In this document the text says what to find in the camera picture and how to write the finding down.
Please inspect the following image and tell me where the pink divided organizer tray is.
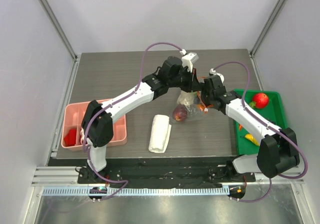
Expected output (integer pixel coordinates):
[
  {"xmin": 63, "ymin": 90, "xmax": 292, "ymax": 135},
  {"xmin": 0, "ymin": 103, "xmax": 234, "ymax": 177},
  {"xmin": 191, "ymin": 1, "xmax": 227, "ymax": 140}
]
[{"xmin": 61, "ymin": 102, "xmax": 128, "ymax": 151}]

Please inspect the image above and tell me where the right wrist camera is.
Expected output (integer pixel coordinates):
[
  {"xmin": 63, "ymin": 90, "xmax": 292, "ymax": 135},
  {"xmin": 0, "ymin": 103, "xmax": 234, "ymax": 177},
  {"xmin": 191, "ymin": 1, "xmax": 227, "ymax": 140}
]
[{"xmin": 209, "ymin": 68, "xmax": 225, "ymax": 83}]

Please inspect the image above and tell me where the left aluminium frame post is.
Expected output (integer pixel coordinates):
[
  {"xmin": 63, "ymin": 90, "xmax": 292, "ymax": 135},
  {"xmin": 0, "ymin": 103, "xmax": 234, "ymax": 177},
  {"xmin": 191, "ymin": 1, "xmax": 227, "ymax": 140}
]
[{"xmin": 38, "ymin": 0, "xmax": 78, "ymax": 62}]

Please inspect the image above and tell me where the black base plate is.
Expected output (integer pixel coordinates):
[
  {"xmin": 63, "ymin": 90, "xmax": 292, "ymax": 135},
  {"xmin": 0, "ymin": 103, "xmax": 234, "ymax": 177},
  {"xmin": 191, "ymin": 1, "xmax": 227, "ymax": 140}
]
[{"xmin": 48, "ymin": 157, "xmax": 256, "ymax": 189}]

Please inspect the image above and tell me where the red white small item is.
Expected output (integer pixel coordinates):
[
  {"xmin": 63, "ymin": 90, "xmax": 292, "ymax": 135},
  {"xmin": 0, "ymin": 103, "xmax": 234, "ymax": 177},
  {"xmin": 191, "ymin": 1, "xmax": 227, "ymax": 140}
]
[{"xmin": 79, "ymin": 130, "xmax": 85, "ymax": 145}]

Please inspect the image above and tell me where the perforated metal rail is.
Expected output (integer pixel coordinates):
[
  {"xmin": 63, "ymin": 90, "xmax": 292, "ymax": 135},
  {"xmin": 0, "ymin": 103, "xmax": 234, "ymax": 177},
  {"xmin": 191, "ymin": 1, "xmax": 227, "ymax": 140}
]
[{"xmin": 42, "ymin": 186, "xmax": 230, "ymax": 196}]

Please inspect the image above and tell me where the red fake tomato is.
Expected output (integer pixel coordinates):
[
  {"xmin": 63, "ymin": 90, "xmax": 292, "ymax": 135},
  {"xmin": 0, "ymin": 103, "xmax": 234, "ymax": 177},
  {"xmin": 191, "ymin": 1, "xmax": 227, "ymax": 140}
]
[{"xmin": 252, "ymin": 93, "xmax": 269, "ymax": 109}]

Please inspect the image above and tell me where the red cloth left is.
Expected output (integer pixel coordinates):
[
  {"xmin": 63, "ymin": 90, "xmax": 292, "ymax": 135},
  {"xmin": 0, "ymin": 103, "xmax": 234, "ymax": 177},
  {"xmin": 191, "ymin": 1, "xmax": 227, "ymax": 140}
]
[{"xmin": 63, "ymin": 128, "xmax": 77, "ymax": 147}]

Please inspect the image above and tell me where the yellow fake pepper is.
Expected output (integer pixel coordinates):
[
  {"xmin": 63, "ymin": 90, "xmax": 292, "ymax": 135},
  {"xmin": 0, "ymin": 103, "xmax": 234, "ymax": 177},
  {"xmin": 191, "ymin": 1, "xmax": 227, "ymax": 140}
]
[{"xmin": 244, "ymin": 134, "xmax": 260, "ymax": 146}]

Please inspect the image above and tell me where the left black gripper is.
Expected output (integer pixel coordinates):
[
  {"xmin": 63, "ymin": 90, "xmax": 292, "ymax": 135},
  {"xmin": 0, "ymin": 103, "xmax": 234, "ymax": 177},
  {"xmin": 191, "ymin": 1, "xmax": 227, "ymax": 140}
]
[{"xmin": 167, "ymin": 66, "xmax": 201, "ymax": 93}]

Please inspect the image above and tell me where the green plastic bin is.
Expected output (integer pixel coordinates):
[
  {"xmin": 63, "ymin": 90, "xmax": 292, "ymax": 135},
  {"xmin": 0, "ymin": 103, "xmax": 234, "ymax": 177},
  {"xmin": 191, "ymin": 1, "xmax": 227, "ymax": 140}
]
[{"xmin": 233, "ymin": 91, "xmax": 288, "ymax": 155}]

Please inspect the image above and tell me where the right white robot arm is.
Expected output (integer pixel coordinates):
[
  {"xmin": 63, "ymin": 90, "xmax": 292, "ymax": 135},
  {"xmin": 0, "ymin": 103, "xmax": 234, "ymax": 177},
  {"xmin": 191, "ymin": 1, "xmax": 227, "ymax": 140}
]
[{"xmin": 201, "ymin": 75, "xmax": 300, "ymax": 181}]

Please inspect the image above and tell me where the aluminium frame post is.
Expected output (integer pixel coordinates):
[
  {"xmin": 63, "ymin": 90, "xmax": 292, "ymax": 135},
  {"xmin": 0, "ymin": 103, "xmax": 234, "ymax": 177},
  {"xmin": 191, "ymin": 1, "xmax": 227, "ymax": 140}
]
[
  {"xmin": 38, "ymin": 0, "xmax": 78, "ymax": 62},
  {"xmin": 249, "ymin": 0, "xmax": 288, "ymax": 58}
]

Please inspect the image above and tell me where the clear zip top bag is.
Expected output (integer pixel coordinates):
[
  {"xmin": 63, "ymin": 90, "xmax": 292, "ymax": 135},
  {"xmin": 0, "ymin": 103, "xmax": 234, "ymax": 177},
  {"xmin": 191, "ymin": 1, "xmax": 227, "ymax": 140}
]
[{"xmin": 170, "ymin": 91, "xmax": 210, "ymax": 123}]

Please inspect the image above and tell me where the rolled white towel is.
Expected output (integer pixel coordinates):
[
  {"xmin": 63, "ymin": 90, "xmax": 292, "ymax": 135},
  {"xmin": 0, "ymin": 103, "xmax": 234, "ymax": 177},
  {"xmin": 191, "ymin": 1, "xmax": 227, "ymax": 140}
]
[{"xmin": 148, "ymin": 115, "xmax": 172, "ymax": 153}]

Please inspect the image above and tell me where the dark red fake fruit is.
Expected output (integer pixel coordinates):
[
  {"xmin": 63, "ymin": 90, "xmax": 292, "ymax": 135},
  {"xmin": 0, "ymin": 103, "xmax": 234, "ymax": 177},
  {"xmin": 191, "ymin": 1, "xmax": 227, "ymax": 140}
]
[{"xmin": 172, "ymin": 104, "xmax": 188, "ymax": 122}]

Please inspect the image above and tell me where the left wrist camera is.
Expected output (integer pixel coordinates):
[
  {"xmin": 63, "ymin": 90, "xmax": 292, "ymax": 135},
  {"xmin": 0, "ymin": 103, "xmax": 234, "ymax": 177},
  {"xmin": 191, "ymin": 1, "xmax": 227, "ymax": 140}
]
[{"xmin": 179, "ymin": 49, "xmax": 199, "ymax": 73}]

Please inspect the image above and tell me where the right aluminium frame post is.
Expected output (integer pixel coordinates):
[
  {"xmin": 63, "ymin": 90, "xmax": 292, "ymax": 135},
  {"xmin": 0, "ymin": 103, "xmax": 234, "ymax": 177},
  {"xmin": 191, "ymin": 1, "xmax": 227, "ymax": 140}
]
[{"xmin": 249, "ymin": 0, "xmax": 288, "ymax": 58}]

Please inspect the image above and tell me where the white fake cauliflower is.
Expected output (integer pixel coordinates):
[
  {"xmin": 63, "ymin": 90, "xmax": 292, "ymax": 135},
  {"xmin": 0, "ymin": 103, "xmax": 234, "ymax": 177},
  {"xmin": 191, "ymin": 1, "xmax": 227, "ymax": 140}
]
[{"xmin": 176, "ymin": 91, "xmax": 197, "ymax": 106}]

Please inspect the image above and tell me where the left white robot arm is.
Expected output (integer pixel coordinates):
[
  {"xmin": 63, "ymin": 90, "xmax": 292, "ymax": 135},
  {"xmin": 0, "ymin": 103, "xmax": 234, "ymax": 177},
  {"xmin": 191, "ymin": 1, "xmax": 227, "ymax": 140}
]
[{"xmin": 81, "ymin": 53, "xmax": 201, "ymax": 183}]

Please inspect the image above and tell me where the green fake lettuce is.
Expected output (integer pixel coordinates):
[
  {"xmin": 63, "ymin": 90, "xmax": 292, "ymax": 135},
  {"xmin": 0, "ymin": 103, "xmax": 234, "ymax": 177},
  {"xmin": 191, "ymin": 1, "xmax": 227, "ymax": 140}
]
[{"xmin": 249, "ymin": 101, "xmax": 257, "ymax": 108}]

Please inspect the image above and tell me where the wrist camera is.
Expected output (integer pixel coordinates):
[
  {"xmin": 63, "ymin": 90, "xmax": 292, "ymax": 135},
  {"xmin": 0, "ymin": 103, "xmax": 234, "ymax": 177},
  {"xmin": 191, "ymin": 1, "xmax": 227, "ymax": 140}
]
[
  {"xmin": 179, "ymin": 49, "xmax": 199, "ymax": 73},
  {"xmin": 209, "ymin": 68, "xmax": 225, "ymax": 83}
]

